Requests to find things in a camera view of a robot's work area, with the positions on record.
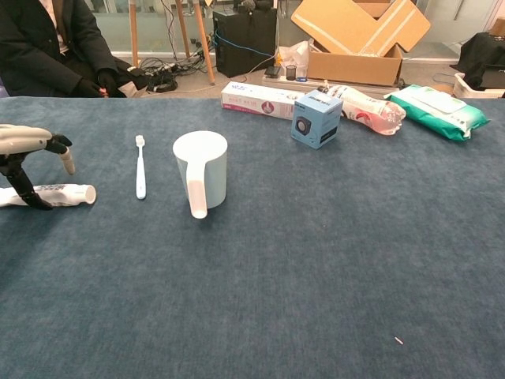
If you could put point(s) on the blue table cloth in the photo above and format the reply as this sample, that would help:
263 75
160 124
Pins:
276 256

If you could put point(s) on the light blue toothbrush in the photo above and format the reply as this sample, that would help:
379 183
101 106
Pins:
141 177

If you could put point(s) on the white plastic bag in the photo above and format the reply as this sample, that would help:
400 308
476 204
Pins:
294 53

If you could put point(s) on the pink white plastic package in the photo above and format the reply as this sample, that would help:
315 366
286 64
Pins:
367 108

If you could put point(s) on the white plastic bin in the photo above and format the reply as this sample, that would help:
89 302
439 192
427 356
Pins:
473 92

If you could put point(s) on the black cloth cover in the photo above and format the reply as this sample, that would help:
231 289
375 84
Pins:
481 55

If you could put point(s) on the open cardboard box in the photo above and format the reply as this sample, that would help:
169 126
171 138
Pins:
355 67

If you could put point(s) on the wooden easel leg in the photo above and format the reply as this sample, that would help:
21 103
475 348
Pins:
203 39
134 35
183 31

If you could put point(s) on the brown mesh pen holder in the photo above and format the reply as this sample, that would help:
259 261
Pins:
291 73

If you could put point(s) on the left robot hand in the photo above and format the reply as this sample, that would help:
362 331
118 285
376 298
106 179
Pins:
23 138

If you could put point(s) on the person in black coat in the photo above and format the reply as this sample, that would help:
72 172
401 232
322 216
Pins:
31 47

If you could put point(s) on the green wet wipes pack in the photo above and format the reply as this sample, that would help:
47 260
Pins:
434 110

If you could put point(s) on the long white pink box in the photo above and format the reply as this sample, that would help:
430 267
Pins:
252 100

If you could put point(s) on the small black device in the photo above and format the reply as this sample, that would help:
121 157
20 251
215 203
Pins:
272 71

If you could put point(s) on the blue cube speaker box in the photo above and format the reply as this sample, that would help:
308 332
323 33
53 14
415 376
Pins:
315 122

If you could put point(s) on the white toothpaste tube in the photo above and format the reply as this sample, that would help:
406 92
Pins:
67 193

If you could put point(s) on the long white power strip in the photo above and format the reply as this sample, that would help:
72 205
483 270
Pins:
276 82

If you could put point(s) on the black computer tower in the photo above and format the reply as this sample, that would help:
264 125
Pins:
244 43

